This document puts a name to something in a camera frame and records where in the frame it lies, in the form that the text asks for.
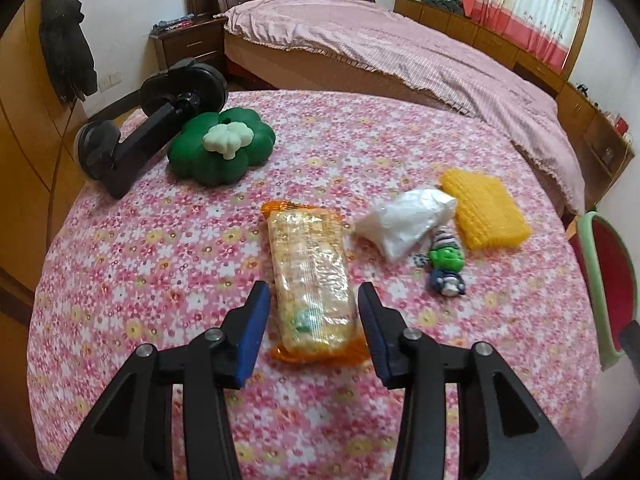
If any red bin green rim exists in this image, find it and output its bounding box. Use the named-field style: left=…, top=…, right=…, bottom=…
left=570, top=211, right=639, bottom=370

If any green faced doll toy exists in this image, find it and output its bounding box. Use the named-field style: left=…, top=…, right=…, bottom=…
left=413, top=226, right=466, bottom=298

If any pink floral tablecloth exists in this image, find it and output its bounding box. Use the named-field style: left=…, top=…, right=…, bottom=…
left=27, top=91, right=600, bottom=470

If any yellow foam net pad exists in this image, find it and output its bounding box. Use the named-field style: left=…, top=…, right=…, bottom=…
left=440, top=168, right=533, bottom=250

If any long wooden cabinet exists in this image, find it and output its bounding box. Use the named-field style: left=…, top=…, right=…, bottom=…
left=394, top=0, right=634, bottom=209

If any orange snack packet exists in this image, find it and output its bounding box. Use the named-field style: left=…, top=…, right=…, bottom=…
left=262, top=200, right=369, bottom=366

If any white plastic bag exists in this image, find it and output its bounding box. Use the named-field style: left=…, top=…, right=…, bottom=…
left=355, top=188, right=458, bottom=262

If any green clover shaped toy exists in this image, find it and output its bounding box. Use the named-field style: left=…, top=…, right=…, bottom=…
left=167, top=107, right=276, bottom=186

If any wooden wardrobe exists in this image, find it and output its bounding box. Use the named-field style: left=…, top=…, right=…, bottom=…
left=1, top=0, right=87, bottom=325

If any floral pink curtain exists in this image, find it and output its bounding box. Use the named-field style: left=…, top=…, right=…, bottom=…
left=461, top=0, right=585, bottom=73

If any black jacket hanging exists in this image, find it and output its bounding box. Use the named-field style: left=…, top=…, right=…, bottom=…
left=39, top=0, right=98, bottom=103

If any pink striped bed quilt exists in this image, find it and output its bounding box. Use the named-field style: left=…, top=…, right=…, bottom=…
left=224, top=0, right=586, bottom=214

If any dark wooden nightstand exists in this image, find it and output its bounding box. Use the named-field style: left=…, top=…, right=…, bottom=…
left=150, top=15, right=228, bottom=74

